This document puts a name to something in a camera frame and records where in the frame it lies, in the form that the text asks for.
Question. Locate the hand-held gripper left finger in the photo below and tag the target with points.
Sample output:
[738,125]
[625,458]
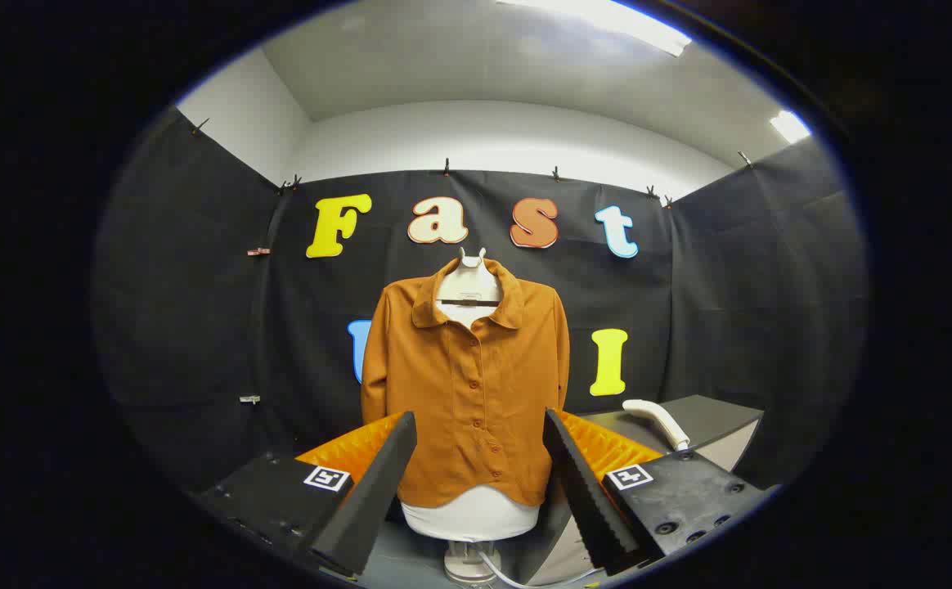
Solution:
[378,483]

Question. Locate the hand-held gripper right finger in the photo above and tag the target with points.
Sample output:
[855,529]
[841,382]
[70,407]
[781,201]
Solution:
[578,483]

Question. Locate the white garment steamer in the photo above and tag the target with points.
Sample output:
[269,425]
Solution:
[656,415]

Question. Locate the brown button shirt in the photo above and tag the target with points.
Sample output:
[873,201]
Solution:
[476,384]

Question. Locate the white mannequin torso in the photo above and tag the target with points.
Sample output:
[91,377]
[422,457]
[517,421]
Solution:
[469,519]

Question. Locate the grey side table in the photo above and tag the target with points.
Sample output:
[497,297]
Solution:
[713,413]

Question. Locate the black backdrop cloth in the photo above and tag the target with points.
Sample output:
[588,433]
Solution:
[198,327]

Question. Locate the small ceiling light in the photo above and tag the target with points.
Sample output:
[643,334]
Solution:
[789,126]

